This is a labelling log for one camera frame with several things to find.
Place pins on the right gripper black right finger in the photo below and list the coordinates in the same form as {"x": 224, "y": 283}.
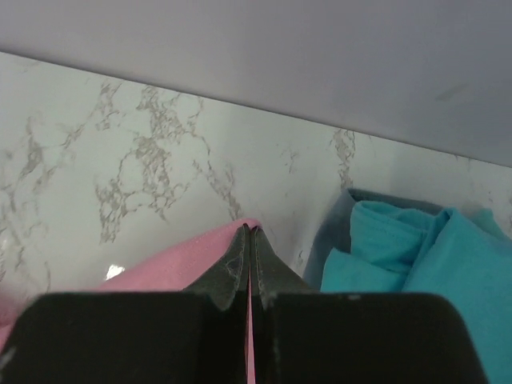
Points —
{"x": 269, "y": 275}

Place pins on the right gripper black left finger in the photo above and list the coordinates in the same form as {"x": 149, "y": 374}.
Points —
{"x": 224, "y": 286}

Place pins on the folded grey blue t shirt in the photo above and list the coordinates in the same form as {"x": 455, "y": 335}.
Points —
{"x": 334, "y": 232}

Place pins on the folded turquoise t shirt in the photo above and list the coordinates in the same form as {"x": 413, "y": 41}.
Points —
{"x": 465, "y": 260}

